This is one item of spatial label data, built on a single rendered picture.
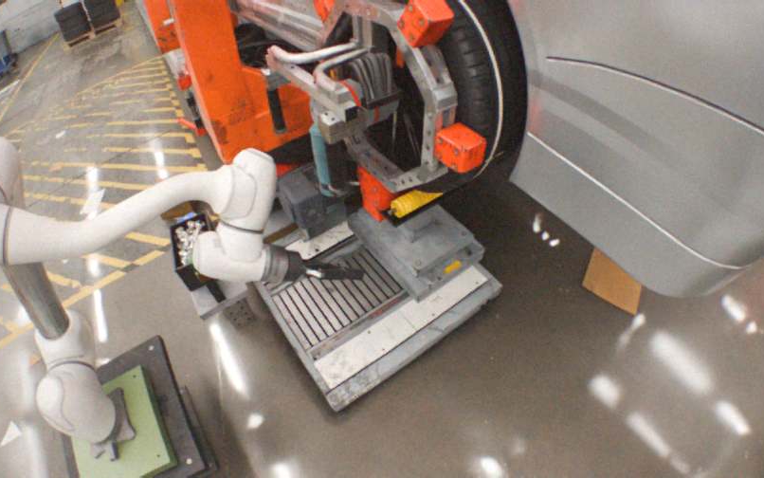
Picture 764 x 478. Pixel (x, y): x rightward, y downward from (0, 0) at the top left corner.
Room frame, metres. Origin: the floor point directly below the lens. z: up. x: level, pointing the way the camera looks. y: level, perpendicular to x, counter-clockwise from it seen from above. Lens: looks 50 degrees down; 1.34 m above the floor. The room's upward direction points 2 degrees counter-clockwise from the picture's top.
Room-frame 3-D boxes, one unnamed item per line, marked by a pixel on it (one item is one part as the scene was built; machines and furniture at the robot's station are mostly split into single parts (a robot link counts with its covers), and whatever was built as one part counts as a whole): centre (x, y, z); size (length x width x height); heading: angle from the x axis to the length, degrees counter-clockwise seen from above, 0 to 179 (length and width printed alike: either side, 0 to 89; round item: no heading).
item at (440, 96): (0.93, 0.00, 0.85); 0.54 x 0.07 x 0.54; 35
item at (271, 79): (0.95, 0.27, 0.93); 0.09 x 0.05 x 0.05; 125
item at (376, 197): (0.95, -0.03, 0.48); 0.16 x 0.12 x 0.17; 125
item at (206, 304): (0.70, 0.60, 0.44); 0.43 x 0.17 x 0.03; 35
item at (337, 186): (0.65, 0.10, 0.83); 0.04 x 0.04 x 0.16
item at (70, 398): (0.14, 0.86, 0.51); 0.18 x 0.16 x 0.22; 30
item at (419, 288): (1.02, -0.14, 0.13); 0.50 x 0.36 x 0.10; 35
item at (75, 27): (7.19, 6.07, 0.55); 1.40 x 0.80 x 1.09; 121
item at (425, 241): (1.02, -0.14, 0.32); 0.40 x 0.30 x 0.28; 35
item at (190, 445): (0.13, 0.86, 0.15); 0.50 x 0.50 x 0.30; 33
